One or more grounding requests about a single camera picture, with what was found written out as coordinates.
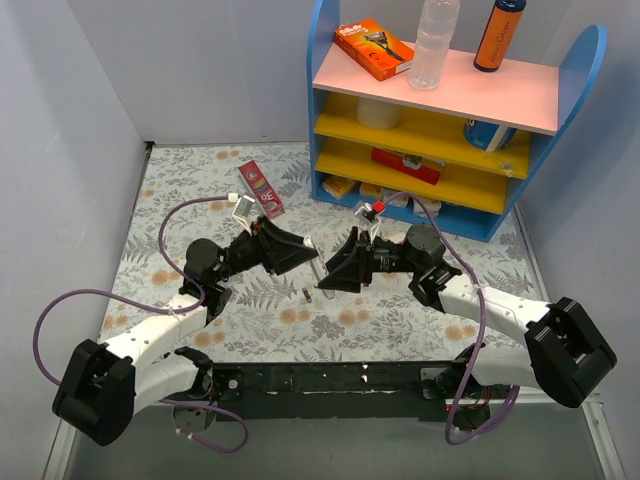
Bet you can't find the yellow white pack middle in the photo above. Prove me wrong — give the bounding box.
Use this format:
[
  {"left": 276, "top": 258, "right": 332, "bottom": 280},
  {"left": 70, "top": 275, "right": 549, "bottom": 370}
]
[{"left": 359, "top": 182, "right": 409, "bottom": 208}]

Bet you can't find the orange razor box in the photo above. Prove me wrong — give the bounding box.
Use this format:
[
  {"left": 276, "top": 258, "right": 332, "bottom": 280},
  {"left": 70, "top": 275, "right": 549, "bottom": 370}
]
[{"left": 334, "top": 18, "right": 414, "bottom": 81}]

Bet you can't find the clear plastic bottle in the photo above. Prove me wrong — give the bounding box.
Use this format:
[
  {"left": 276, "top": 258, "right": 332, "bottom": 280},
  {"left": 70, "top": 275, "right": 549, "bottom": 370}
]
[{"left": 408, "top": 0, "right": 460, "bottom": 90}]

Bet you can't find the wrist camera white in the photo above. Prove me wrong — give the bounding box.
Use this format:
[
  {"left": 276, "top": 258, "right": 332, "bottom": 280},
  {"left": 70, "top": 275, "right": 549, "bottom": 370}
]
[
  {"left": 353, "top": 200, "right": 386, "bottom": 243},
  {"left": 232, "top": 195, "right": 255, "bottom": 232}
]

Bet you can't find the blue white can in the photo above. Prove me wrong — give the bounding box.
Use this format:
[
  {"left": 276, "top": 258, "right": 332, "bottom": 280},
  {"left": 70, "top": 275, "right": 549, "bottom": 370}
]
[{"left": 463, "top": 119, "right": 517, "bottom": 152}]

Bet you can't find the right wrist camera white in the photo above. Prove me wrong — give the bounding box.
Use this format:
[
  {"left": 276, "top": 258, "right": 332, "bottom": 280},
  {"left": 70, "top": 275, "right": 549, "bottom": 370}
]
[{"left": 353, "top": 200, "right": 386, "bottom": 243}]

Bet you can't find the red white remote control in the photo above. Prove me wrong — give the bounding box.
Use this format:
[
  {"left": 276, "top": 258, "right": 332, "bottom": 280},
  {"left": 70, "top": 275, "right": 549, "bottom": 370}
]
[{"left": 388, "top": 233, "right": 406, "bottom": 244}]

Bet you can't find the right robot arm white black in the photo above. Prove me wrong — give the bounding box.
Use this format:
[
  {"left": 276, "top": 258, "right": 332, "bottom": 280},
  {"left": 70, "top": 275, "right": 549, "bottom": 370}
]
[{"left": 318, "top": 224, "right": 617, "bottom": 408}]

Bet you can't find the aluminium rail frame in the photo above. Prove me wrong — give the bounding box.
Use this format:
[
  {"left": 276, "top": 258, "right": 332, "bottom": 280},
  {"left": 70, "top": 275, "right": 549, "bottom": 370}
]
[{"left": 44, "top": 391, "right": 624, "bottom": 479}]

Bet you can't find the white paper roll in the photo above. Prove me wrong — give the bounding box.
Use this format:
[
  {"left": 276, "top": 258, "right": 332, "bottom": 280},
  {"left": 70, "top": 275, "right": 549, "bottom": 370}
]
[{"left": 356, "top": 97, "right": 403, "bottom": 130}]

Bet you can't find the purple cable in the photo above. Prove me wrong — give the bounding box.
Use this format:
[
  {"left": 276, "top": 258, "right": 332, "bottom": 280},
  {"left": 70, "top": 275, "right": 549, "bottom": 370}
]
[
  {"left": 32, "top": 194, "right": 250, "bottom": 454},
  {"left": 382, "top": 192, "right": 521, "bottom": 446}
]

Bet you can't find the black base bar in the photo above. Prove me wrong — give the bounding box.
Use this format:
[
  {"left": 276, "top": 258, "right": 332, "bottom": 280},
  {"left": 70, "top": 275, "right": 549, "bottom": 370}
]
[{"left": 155, "top": 360, "right": 511, "bottom": 424}]

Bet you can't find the red box on shelf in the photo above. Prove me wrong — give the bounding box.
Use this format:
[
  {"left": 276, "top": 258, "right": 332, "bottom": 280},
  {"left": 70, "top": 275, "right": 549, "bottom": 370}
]
[{"left": 371, "top": 148, "right": 444, "bottom": 185}]

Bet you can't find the red toothpaste box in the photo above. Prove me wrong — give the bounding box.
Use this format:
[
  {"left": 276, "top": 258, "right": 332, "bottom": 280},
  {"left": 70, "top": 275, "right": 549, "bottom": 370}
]
[{"left": 238, "top": 161, "right": 285, "bottom": 219}]

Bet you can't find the blue shelf unit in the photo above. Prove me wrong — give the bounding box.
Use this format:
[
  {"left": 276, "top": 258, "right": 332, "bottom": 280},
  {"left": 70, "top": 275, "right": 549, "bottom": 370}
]
[{"left": 307, "top": 1, "right": 607, "bottom": 242}]

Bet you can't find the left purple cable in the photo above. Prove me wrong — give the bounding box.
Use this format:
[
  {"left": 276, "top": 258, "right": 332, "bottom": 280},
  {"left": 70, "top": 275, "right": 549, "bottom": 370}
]
[{"left": 32, "top": 194, "right": 250, "bottom": 454}]

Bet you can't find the floral table mat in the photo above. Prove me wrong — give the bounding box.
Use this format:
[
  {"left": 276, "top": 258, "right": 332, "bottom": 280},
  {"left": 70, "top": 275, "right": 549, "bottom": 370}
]
[{"left": 93, "top": 143, "right": 557, "bottom": 364}]

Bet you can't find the yellow soap pack left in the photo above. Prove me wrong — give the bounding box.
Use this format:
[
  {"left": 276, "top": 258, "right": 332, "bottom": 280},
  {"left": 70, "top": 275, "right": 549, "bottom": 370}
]
[{"left": 322, "top": 175, "right": 360, "bottom": 200}]

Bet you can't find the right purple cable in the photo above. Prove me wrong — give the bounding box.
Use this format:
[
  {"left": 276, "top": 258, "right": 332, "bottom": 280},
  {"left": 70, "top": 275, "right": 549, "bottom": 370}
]
[{"left": 382, "top": 192, "right": 521, "bottom": 446}]

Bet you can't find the orange cylindrical bottle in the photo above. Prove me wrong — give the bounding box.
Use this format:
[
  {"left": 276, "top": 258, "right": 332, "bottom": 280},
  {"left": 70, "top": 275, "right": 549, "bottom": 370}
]
[{"left": 473, "top": 0, "right": 527, "bottom": 72}]

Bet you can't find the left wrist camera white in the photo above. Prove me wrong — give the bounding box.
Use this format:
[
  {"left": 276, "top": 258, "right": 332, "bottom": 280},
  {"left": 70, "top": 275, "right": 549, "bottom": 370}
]
[{"left": 232, "top": 195, "right": 255, "bottom": 232}]

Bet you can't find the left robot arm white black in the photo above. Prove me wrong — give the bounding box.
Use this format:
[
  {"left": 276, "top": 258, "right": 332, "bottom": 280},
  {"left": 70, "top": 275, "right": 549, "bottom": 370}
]
[{"left": 52, "top": 216, "right": 318, "bottom": 446}]

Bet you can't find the white pack right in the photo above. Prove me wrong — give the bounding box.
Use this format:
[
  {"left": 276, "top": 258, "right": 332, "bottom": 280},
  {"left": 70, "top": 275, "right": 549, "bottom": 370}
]
[{"left": 412, "top": 197, "right": 442, "bottom": 218}]

